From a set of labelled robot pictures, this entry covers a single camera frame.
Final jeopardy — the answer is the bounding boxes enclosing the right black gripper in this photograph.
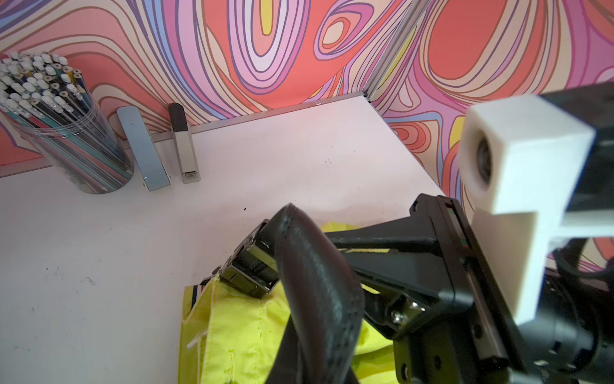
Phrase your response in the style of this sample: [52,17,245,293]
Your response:
[325,193,614,384]

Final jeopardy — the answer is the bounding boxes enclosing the black leather belt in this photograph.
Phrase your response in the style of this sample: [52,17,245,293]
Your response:
[220,203,365,383]

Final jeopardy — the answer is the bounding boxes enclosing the neon yellow trousers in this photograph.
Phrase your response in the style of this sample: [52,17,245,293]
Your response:
[178,221,401,384]

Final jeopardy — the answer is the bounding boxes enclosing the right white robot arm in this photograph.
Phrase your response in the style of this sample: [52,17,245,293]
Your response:
[329,83,613,383]

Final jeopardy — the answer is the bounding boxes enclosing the beige black stapler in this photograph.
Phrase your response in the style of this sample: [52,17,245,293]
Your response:
[168,103,201,184]

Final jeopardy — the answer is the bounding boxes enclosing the pencil cup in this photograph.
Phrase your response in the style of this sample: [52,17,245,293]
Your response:
[1,52,134,195]

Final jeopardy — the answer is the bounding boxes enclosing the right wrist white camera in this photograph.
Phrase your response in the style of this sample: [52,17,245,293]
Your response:
[457,94,595,325]

